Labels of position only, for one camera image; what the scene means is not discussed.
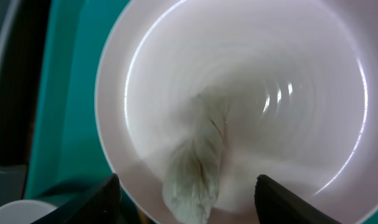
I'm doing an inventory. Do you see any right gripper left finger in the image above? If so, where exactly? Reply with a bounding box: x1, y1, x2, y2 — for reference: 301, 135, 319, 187
32, 174, 121, 224

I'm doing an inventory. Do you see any snack wrapper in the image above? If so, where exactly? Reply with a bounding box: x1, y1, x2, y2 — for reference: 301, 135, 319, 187
162, 88, 230, 224

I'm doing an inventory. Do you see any grey bowl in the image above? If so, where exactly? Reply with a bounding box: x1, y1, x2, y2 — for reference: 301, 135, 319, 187
0, 200, 57, 224

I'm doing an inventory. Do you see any large pink plate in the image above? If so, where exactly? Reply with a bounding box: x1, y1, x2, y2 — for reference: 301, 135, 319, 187
94, 0, 378, 224

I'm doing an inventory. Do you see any teal serving tray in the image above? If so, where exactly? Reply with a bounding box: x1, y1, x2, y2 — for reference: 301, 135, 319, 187
24, 0, 378, 224

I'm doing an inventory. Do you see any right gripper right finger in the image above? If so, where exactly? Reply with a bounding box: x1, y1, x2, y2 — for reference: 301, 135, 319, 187
254, 174, 339, 224

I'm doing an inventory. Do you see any grey plastic dish rack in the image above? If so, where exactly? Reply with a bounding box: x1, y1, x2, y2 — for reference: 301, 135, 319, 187
0, 0, 51, 206

